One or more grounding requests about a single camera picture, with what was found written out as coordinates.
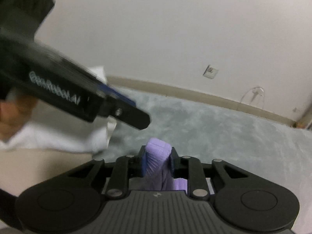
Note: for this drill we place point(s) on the purple shirt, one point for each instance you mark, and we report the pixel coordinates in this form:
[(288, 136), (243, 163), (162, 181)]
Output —
[(158, 151)]

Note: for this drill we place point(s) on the white wall socket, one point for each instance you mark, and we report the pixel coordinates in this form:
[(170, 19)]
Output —
[(210, 71)]

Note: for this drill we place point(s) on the person's left hand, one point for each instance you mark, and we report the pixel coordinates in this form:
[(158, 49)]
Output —
[(14, 114)]

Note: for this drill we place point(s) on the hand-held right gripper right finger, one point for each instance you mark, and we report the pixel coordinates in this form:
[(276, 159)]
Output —
[(172, 163)]

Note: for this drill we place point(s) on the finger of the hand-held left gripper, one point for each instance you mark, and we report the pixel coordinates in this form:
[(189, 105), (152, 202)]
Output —
[(131, 117), (117, 95)]

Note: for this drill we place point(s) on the white cloth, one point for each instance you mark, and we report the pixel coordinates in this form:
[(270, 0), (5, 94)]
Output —
[(61, 136)]

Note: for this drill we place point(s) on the bed with grey blanket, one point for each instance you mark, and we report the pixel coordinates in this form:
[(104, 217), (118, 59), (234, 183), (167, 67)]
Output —
[(219, 139)]

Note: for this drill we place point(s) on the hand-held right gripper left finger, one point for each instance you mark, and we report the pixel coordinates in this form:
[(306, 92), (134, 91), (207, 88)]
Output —
[(143, 164)]

